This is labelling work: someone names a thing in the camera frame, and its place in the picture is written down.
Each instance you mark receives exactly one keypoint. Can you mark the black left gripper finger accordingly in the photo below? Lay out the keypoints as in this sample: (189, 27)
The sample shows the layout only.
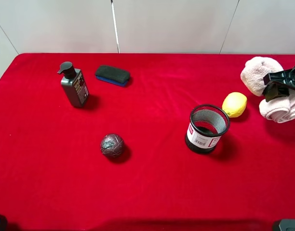
(281, 77)

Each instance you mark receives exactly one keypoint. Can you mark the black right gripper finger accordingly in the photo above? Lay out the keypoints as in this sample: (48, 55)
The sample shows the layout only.
(276, 90)

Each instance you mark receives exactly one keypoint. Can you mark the pink towel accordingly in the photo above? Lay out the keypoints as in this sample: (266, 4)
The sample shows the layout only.
(279, 110)

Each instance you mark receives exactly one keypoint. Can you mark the yellow lemon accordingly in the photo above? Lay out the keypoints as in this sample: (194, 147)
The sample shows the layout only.
(234, 104)

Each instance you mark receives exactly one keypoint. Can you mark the black mesh pen holder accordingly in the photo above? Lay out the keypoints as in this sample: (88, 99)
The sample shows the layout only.
(207, 124)

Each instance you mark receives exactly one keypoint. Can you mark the black blue whiteboard eraser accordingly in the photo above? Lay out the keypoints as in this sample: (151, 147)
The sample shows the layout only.
(112, 75)

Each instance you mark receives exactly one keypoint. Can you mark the dark maroon ball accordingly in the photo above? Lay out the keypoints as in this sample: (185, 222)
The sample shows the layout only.
(112, 145)

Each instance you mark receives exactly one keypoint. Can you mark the red velvet tablecloth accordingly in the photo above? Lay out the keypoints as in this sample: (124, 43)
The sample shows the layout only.
(53, 176)

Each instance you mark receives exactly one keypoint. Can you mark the black pump dispenser bottle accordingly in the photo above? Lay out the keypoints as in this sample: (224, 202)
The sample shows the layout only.
(73, 84)

